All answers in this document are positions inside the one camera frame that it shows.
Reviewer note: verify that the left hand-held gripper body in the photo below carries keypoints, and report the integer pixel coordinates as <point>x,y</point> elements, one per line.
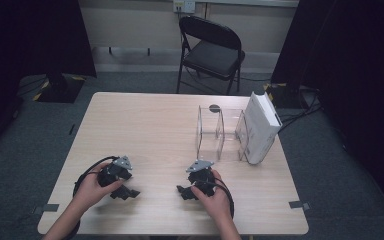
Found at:
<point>111,175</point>

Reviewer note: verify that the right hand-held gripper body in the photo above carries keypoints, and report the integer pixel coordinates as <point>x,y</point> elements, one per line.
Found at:
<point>203,178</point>

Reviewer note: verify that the clear acrylic rack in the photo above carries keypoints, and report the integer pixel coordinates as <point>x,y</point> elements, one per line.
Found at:
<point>210,133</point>

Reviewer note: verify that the white box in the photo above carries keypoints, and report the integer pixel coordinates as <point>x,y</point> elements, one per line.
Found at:
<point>261,130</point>

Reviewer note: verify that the person's right hand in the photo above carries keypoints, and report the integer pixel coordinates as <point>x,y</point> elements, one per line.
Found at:
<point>218,203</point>

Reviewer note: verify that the person's left hand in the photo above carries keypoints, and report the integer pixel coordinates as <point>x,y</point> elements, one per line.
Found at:
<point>88,193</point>

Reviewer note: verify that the small black floor marker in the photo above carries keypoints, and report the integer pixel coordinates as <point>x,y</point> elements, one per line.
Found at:
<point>71,129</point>

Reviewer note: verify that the black round disc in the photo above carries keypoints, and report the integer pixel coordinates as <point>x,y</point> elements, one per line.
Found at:
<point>214,108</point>

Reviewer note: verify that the grey tape strip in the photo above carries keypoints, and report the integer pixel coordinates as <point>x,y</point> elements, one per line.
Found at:
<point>298,204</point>
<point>48,208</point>

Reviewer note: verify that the black stand base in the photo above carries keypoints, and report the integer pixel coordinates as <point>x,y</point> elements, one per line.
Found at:
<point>60,90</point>
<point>285,98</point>

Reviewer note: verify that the black folding chair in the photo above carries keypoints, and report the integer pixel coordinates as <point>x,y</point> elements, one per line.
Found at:
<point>213,56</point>

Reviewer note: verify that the black curtain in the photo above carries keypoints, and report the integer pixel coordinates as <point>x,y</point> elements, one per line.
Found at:
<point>356,66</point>
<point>30,40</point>

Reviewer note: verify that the white wall socket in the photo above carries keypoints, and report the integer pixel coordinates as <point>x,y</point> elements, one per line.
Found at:
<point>184,6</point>

